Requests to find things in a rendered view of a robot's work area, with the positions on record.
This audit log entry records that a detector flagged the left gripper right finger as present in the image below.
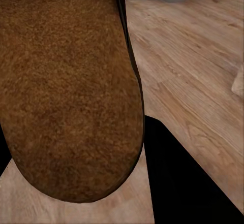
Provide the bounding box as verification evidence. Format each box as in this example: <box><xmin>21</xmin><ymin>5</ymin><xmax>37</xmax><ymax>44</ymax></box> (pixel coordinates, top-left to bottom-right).
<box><xmin>143</xmin><ymin>114</ymin><xmax>244</xmax><ymax>224</ymax></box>

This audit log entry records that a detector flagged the sandal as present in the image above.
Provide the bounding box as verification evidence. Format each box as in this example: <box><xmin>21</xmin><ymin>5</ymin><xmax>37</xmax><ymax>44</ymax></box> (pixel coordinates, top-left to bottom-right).
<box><xmin>0</xmin><ymin>0</ymin><xmax>145</xmax><ymax>203</ymax></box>

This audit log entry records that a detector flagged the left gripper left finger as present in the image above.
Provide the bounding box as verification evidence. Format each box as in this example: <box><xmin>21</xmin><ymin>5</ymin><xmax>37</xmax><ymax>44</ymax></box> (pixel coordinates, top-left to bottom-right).
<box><xmin>0</xmin><ymin>125</ymin><xmax>12</xmax><ymax>176</ymax></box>

